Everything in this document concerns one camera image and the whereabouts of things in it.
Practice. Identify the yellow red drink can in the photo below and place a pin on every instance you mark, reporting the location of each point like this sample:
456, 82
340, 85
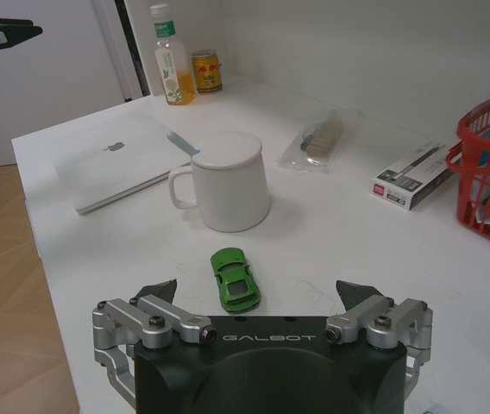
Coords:
207, 73

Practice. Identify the white cabinet panel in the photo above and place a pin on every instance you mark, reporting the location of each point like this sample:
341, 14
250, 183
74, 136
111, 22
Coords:
46, 95

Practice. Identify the green toy car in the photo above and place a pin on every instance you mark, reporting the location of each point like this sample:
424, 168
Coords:
234, 280

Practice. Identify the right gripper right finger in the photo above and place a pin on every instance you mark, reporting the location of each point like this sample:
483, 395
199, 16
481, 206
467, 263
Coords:
378, 319

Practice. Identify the silver laptop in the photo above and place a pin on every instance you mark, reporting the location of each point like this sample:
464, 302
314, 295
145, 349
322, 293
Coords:
115, 168

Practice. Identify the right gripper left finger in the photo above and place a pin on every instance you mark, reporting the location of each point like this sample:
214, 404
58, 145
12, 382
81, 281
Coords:
154, 321

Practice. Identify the green tea drink bottle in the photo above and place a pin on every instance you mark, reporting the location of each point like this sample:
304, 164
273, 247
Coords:
176, 77

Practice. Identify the red plastic basket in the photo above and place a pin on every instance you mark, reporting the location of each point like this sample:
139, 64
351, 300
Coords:
469, 172

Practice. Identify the black white pen box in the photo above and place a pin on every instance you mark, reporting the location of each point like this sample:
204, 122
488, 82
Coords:
413, 177

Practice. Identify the clear plastic bag with snacks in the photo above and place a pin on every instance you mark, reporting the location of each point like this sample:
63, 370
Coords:
318, 142

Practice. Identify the white lidded mug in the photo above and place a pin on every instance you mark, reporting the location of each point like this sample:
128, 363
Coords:
232, 190

